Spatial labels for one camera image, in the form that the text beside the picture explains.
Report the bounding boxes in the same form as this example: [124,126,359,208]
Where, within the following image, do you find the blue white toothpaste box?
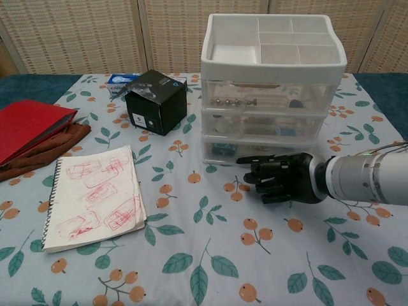
[106,73,186,96]

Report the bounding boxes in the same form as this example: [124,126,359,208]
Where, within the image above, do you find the floral fruit print tablecloth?
[0,72,408,306]

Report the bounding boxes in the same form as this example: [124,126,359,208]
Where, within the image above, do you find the green circuit board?
[212,142,238,156]

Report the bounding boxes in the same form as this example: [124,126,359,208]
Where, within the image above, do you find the red spiral binder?
[0,99,79,166]

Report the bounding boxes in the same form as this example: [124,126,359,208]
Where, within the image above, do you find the clear plastic bottom drawer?
[201,136,317,165]

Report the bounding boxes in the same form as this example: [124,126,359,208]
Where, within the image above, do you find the clear plastic top drawer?
[203,79,335,112]

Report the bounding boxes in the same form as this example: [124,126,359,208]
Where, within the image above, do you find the white plastic drawer organizer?
[200,13,348,166]

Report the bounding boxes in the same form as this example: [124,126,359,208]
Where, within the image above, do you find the brown cloth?
[0,122,92,183]

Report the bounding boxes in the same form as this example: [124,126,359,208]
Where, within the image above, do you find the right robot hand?
[235,152,328,205]

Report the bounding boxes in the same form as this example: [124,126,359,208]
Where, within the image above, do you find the woven folding screen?
[0,0,408,77]

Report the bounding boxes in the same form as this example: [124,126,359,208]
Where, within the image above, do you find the spiral notebook with red scribbles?
[41,145,148,254]

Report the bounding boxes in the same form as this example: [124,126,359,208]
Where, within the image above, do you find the clear plastic middle drawer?
[202,108,326,140]

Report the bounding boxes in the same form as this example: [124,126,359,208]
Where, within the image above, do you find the clear plastic drawer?
[202,108,326,140]
[203,79,335,112]
[201,136,317,165]

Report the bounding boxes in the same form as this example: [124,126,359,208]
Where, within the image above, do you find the black cube cardboard box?
[124,69,188,137]

